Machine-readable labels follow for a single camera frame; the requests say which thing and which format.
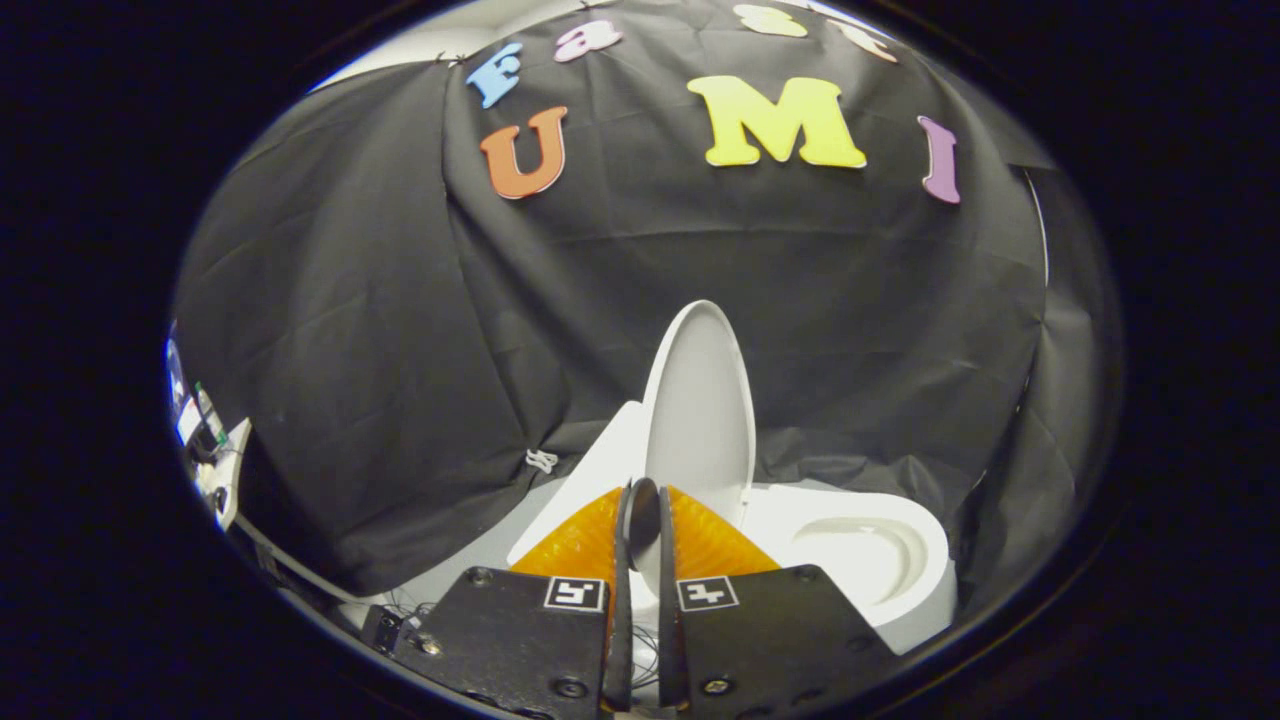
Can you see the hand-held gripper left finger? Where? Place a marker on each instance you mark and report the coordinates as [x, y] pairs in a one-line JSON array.
[[520, 640]]

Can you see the white toilet lid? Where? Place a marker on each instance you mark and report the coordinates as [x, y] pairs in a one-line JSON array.
[[700, 420]]

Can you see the black backdrop cloth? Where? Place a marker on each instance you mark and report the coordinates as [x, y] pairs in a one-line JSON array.
[[400, 300]]

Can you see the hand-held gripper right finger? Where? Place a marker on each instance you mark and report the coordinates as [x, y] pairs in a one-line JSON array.
[[770, 630]]

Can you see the white cluttered shelf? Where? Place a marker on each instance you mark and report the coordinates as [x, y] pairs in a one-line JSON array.
[[215, 460]]

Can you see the white ceramic toilet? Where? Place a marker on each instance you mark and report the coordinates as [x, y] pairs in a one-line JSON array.
[[600, 470]]

